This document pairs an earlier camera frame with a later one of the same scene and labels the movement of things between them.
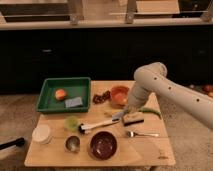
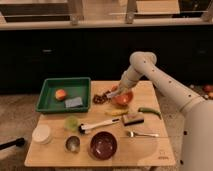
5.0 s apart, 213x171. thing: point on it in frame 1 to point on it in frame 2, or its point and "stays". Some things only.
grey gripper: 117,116 to 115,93
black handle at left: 18,142 stays
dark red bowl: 103,145 stays
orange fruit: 60,94 stays
